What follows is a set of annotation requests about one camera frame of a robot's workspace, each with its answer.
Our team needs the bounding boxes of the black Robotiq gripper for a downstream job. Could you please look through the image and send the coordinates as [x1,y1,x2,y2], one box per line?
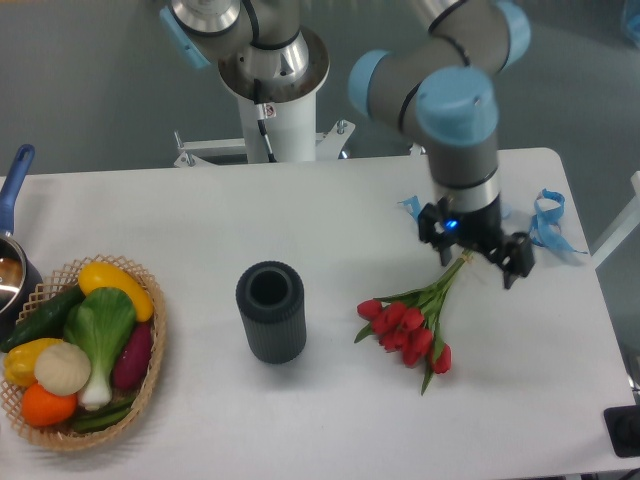
[417,196,535,290]

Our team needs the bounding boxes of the red tulip bouquet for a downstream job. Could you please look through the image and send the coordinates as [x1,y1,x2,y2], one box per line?
[353,249,473,393]

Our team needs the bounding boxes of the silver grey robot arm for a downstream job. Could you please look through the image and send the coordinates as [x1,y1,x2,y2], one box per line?
[159,1,534,285]

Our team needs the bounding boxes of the small light blue ribbon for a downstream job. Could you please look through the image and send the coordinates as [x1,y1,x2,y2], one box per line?
[398,195,423,222]

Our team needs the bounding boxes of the dark grey ribbed vase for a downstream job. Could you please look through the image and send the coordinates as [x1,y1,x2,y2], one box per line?
[235,260,307,364]

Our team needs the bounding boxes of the black device at edge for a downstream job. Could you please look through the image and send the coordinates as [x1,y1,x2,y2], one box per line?
[603,405,639,458]

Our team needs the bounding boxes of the purple sweet potato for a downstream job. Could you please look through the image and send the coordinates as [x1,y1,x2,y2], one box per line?
[112,323,152,390]

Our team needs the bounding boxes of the yellow squash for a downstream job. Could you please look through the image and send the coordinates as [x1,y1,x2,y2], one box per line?
[78,261,154,322]

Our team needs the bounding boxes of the green bok choy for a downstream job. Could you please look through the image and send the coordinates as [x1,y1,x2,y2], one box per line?
[63,287,136,411]

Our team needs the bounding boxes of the woven wicker basket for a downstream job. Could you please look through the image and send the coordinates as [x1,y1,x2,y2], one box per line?
[1,255,166,451]

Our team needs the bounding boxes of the green bean pods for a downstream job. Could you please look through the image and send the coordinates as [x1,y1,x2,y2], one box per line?
[71,396,134,434]

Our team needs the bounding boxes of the cream white garlic bulb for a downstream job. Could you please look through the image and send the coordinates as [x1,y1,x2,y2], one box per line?
[34,342,91,396]

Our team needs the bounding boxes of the dark green cucumber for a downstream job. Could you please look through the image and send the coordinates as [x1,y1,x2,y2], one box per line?
[1,285,85,353]

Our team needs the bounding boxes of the orange fruit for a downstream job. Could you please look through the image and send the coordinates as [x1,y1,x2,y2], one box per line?
[20,383,78,427]

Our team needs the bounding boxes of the yellow bell pepper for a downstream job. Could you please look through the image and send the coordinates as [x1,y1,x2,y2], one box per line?
[3,338,63,388]

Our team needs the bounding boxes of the white frame at right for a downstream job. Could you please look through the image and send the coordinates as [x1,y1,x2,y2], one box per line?
[591,171,639,269]

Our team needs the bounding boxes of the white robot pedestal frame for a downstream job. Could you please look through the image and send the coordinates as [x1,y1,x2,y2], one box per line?
[172,87,431,169]

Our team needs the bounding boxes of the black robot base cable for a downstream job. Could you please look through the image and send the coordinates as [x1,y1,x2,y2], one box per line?
[252,78,278,164]

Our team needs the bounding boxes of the blue handled steel saucepan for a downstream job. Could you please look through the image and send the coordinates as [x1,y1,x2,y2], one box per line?
[1,144,42,341]

